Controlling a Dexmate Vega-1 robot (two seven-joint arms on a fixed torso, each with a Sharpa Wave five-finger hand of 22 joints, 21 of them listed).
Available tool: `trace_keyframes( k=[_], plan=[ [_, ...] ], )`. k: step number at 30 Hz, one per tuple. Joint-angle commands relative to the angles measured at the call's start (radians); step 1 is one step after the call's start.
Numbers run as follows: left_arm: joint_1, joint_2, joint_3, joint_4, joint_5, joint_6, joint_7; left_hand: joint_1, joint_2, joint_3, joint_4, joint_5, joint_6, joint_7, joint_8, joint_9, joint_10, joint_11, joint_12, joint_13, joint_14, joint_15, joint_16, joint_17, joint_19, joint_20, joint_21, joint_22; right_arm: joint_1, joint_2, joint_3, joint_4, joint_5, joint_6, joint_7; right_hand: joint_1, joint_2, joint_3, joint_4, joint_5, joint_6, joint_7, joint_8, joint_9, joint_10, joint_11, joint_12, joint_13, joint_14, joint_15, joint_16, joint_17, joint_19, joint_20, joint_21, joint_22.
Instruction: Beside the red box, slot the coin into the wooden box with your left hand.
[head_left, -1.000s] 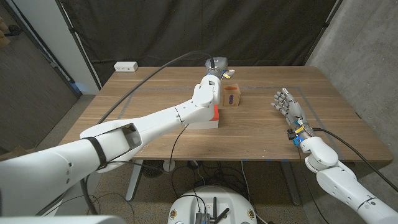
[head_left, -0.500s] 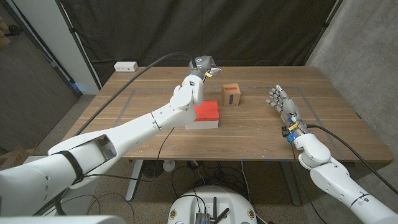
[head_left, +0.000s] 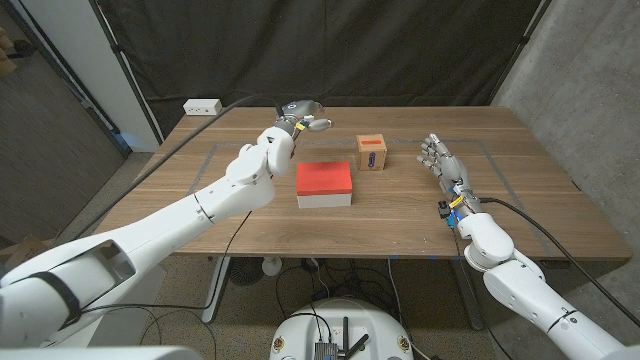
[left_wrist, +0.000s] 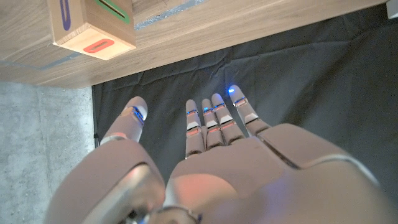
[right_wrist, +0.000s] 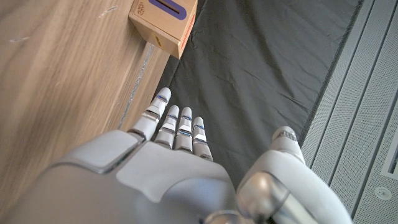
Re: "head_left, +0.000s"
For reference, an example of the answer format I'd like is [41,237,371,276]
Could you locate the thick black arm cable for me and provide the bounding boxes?
[69,94,286,241]
[479,196,640,329]

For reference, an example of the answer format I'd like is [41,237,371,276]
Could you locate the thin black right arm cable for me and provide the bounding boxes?
[452,227,516,360]

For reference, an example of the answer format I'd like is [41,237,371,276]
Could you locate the grey tape outline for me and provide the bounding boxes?
[187,138,551,254]

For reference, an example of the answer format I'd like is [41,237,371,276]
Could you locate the black backdrop stand pole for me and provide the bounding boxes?
[487,0,552,106]
[88,0,165,146]

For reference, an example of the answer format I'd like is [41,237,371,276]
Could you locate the white flat floor platform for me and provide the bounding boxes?
[44,264,167,347]

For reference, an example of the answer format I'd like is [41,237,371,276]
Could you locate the wooden coin slot box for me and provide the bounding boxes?
[355,133,388,172]

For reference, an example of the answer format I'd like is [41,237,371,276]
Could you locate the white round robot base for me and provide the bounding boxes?
[269,298,415,360]

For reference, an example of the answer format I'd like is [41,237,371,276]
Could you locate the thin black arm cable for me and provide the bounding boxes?
[452,227,516,360]
[82,209,254,314]

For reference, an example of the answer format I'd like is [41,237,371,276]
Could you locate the white table leg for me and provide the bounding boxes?
[201,256,232,325]

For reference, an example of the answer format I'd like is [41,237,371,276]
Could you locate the small black floor fan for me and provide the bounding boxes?
[228,256,265,287]

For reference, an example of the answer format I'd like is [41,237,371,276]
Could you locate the red lidded white box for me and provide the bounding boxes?
[295,160,354,210]

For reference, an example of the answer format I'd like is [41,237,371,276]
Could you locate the black antenna electronics box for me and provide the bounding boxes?
[313,316,371,360]

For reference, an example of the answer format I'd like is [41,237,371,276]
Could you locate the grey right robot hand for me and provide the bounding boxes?
[417,132,471,194]

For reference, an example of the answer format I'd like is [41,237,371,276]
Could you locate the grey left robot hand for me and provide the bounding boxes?
[273,99,333,135]

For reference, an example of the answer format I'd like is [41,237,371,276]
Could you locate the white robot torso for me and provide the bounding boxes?
[0,345,204,360]

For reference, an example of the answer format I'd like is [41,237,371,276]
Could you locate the thin black floor cable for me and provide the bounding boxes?
[99,305,219,359]

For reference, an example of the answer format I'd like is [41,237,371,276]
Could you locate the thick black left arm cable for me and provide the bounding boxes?
[69,94,286,241]

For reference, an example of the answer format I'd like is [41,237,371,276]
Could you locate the black fabric backdrop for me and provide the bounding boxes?
[89,0,551,139]

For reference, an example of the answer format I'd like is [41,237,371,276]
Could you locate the white power outlet box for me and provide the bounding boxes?
[182,98,223,117]

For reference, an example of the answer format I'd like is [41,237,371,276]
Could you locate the white round foot disc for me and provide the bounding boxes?
[261,256,283,278]

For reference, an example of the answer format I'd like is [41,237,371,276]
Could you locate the white floor cable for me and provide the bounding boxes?
[387,257,431,360]

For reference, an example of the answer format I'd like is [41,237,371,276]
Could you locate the brown cardboard box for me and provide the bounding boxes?
[0,234,52,271]

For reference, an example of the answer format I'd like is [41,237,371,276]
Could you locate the grey table leg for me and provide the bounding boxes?
[449,258,485,332]

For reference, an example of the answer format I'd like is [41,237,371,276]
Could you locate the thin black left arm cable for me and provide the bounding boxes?
[82,209,254,314]

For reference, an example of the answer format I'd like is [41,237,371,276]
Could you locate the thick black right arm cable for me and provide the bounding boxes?
[479,196,640,329]

